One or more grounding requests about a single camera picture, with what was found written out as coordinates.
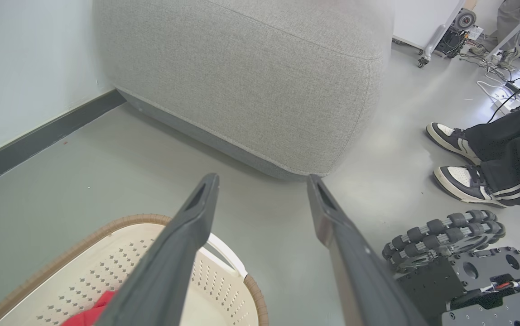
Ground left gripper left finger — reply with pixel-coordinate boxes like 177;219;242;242
95;173;220;326

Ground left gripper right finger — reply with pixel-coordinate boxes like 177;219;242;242
307;174;429;326

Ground red garment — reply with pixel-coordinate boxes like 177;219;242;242
61;290;118;326

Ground grey fabric sofa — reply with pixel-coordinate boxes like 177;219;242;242
92;0;394;182

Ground cream perforated laundry basket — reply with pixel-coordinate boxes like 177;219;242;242
0;214;269;326

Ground black roller omni wheel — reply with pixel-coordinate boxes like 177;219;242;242
381;209;506;272

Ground black and white sneaker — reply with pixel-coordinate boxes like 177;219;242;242
426;122;482;166
433;165;507;208

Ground black white-striped trousers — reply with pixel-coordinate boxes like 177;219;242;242
465;81;520;207

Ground white power strip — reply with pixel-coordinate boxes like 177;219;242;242
493;97;520;115

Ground black equipment box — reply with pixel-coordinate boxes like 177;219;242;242
437;29;467;57

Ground grey sneaker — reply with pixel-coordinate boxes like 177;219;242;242
491;49;520;68

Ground white rolling cart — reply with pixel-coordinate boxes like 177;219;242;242
392;0;467;62

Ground grey round wheel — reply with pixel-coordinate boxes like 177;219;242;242
454;8;477;30

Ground white table leg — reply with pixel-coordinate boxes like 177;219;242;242
486;0;520;57

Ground grey trousers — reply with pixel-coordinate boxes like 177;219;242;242
491;0;520;53

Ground red and black base cable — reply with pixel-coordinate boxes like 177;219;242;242
480;281;520;294

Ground dark wall baseboard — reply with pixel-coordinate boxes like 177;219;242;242
0;89;127;194

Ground white floor cable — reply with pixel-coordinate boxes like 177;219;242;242
477;81;507;102

